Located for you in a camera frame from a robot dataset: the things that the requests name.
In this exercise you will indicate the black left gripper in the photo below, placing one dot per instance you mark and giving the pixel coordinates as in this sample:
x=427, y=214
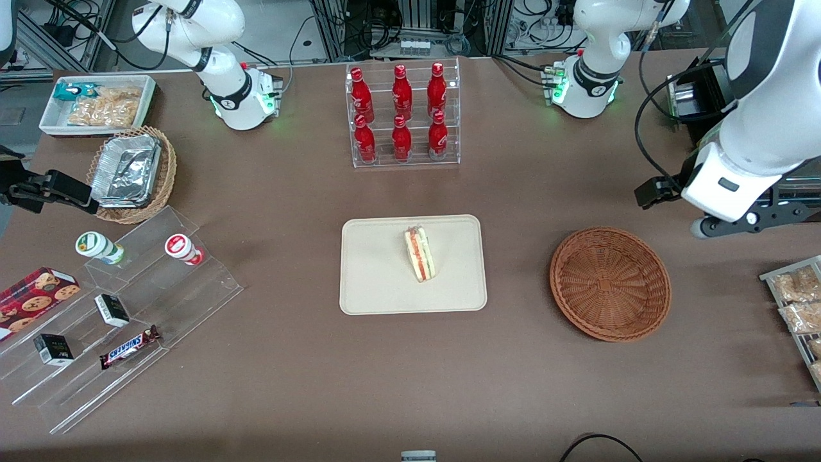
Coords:
x=687, y=172

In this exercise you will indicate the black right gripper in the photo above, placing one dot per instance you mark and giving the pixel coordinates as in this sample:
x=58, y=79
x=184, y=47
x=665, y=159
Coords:
x=14, y=182

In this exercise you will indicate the plastic sandwich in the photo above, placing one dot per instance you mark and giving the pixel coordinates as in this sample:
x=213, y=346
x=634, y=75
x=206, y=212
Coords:
x=420, y=255

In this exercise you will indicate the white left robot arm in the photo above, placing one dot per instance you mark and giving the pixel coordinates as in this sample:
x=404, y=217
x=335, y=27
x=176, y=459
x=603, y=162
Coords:
x=596, y=77

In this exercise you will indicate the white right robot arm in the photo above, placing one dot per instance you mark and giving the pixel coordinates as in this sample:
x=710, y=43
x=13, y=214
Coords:
x=224, y=96

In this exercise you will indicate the light oval wicker basket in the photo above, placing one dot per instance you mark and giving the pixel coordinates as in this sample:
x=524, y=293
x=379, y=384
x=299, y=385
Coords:
x=168, y=173

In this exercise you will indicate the round brown wicker basket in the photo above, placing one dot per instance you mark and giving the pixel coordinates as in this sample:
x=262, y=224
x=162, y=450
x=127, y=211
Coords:
x=609, y=285

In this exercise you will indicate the tray of packaged snacks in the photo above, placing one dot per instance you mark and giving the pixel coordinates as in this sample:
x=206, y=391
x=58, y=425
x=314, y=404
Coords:
x=770, y=277

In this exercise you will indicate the beige rectangular tray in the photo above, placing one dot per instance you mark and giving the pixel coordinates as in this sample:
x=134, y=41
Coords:
x=372, y=269

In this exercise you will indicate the stacked aluminium foil trays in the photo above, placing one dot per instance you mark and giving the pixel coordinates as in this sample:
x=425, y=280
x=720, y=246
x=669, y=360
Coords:
x=125, y=170

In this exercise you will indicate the green lid yogurt cup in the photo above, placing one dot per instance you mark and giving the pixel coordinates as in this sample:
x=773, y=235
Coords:
x=96, y=246

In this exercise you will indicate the white rectangular bin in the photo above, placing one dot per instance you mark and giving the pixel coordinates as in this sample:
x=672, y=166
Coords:
x=52, y=119

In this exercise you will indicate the clear bag of chips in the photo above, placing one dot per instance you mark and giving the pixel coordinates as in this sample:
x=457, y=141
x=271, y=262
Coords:
x=108, y=106

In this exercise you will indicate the teal snack packet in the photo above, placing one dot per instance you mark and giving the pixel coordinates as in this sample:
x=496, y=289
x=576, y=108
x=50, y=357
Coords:
x=72, y=92

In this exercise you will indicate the black countertop appliance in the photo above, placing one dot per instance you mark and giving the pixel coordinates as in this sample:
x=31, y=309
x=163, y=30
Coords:
x=709, y=90

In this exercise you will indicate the red cookie box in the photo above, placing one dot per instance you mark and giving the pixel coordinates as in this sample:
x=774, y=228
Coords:
x=32, y=298

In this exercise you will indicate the red lid yogurt cup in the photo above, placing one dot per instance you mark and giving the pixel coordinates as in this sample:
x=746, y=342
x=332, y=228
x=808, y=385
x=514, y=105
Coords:
x=179, y=247

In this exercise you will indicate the small black carton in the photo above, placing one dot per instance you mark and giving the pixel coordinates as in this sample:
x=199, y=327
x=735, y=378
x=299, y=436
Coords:
x=111, y=310
x=53, y=350

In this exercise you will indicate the clear acrylic stepped shelf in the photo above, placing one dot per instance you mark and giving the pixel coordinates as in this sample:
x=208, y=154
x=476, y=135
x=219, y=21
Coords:
x=192, y=295

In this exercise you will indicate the Snickers chocolate bar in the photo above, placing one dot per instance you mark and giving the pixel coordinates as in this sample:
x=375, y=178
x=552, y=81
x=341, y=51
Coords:
x=128, y=346

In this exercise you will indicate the clear bag of pastries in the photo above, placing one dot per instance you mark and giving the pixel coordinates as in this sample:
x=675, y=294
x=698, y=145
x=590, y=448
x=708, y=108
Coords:
x=803, y=317
x=795, y=284

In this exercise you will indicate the red soda bottle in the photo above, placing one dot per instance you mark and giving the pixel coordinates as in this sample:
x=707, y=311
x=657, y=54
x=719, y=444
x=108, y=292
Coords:
x=438, y=138
x=402, y=93
x=365, y=142
x=362, y=96
x=401, y=141
x=437, y=90

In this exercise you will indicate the clear acrylic bottle rack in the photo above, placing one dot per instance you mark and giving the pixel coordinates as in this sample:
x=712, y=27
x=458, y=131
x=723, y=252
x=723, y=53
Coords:
x=420, y=160

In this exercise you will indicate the small grey box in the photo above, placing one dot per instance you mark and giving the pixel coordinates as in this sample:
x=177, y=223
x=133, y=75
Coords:
x=418, y=456

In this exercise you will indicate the aluminium frame rack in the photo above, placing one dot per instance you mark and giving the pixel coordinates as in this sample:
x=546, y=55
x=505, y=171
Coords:
x=417, y=19

